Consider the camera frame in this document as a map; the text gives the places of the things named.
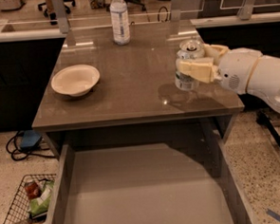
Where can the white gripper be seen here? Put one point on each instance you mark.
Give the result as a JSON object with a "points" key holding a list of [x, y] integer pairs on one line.
{"points": [[237, 69]]}

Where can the silver green 7up can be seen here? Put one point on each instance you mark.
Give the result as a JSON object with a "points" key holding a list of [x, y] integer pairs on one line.
{"points": [[189, 49]]}

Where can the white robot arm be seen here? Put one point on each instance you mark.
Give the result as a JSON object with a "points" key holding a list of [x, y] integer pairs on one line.
{"points": [[267, 75]]}

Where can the grey open top drawer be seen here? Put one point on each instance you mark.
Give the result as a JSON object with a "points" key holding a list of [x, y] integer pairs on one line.
{"points": [[164, 181]]}

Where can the grey cabinet table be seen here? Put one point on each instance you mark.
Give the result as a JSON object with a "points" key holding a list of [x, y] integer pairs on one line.
{"points": [[136, 83]]}

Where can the clear plastic water bottle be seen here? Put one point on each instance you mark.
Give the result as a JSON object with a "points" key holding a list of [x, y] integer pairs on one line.
{"points": [[120, 22]]}

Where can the white paper bowl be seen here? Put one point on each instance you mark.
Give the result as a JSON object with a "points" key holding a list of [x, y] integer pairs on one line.
{"points": [[75, 80]]}

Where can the black office chair base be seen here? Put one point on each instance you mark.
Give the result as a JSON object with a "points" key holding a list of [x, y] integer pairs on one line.
{"points": [[52, 9]]}

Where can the blue foot pedal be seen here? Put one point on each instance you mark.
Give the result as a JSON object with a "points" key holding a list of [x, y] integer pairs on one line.
{"points": [[30, 139]]}

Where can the red brown snack packet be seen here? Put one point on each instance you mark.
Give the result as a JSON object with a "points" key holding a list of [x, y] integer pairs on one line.
{"points": [[32, 189]]}

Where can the green snack bag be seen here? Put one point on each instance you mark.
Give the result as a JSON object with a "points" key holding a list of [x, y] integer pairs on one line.
{"points": [[39, 204]]}

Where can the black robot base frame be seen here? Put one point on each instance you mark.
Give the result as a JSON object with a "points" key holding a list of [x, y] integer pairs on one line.
{"points": [[278, 137]]}

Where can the black wire basket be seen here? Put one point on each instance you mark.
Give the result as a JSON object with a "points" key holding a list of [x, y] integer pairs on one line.
{"points": [[18, 210]]}

